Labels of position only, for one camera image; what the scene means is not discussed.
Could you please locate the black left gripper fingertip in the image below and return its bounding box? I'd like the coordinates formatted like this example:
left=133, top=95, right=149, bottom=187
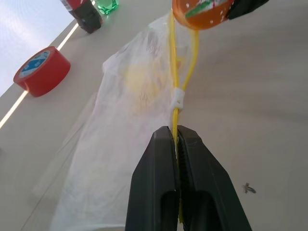
left=227, top=0, right=270, bottom=20

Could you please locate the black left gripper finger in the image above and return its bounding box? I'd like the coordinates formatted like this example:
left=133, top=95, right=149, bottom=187
left=125, top=126, right=180, bottom=231
left=177, top=125, right=253, bottom=231

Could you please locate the orange round snack pack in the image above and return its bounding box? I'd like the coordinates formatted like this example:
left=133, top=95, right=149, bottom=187
left=171, top=0, right=235, bottom=31

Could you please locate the clear plastic drawstring bag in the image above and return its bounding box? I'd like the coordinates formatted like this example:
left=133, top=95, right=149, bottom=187
left=49, top=11, right=200, bottom=231

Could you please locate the red tape roll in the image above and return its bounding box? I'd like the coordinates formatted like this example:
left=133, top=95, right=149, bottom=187
left=13, top=46, right=71, bottom=98

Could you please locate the dark cola bottle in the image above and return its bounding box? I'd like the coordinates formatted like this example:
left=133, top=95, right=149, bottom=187
left=59, top=0, right=104, bottom=34

